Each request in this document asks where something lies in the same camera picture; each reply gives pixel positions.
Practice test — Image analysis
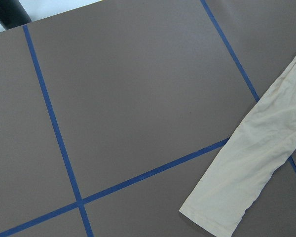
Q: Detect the beige long-sleeve printed shirt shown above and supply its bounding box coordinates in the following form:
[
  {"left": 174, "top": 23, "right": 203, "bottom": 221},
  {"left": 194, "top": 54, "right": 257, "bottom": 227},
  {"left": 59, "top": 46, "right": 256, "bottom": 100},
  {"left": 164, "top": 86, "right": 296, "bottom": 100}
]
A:
[{"left": 179, "top": 56, "right": 296, "bottom": 237}]

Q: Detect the black bottle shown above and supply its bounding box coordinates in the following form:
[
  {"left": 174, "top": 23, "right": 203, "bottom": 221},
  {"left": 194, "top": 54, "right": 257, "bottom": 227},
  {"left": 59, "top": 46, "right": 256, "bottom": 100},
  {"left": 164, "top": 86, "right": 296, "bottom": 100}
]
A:
[{"left": 0, "top": 0, "right": 32, "bottom": 30}]

